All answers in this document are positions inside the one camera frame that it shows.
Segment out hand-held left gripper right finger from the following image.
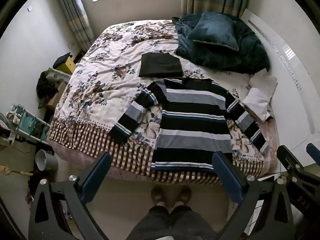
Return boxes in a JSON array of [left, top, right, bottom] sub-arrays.
[[212, 151, 297, 240]]

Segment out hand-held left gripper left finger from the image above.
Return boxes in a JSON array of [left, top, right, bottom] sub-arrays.
[[28, 152, 112, 240]]

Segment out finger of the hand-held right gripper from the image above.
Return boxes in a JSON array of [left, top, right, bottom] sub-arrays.
[[306, 142, 320, 161], [276, 145, 303, 178]]

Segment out striped knit sweater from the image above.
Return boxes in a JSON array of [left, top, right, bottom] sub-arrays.
[[108, 78, 274, 173]]

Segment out grey fuzzy slipper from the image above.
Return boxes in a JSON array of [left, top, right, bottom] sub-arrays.
[[175, 186, 192, 207], [151, 187, 167, 208]]

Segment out grey bucket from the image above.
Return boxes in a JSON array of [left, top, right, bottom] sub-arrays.
[[35, 149, 59, 170]]

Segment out white folded cloth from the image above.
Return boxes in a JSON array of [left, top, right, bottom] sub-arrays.
[[242, 75, 278, 123]]

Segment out person's dark trousers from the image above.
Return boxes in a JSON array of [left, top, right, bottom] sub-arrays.
[[127, 205, 218, 240]]

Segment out white headboard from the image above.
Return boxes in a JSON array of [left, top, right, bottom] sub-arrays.
[[240, 9, 320, 175]]

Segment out teal storage rack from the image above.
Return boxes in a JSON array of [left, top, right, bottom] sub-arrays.
[[10, 104, 50, 144]]

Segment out cardboard box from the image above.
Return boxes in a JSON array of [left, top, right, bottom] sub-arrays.
[[46, 81, 67, 110]]

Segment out dark bag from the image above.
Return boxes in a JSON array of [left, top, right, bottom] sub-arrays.
[[36, 74, 59, 100]]

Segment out teal velvet blanket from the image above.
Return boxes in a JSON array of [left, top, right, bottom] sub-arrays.
[[172, 12, 271, 75]]

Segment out yellow box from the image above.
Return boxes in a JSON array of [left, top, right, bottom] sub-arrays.
[[56, 56, 75, 74]]

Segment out dark cap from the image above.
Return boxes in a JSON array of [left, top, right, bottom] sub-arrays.
[[52, 52, 73, 69]]

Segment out floral bed blanket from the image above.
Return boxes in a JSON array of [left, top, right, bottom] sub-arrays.
[[46, 20, 278, 185]]

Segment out black folded garment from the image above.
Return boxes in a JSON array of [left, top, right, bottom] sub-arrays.
[[139, 53, 183, 78]]

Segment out teal velvet pillow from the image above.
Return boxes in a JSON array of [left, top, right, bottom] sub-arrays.
[[187, 12, 240, 52]]

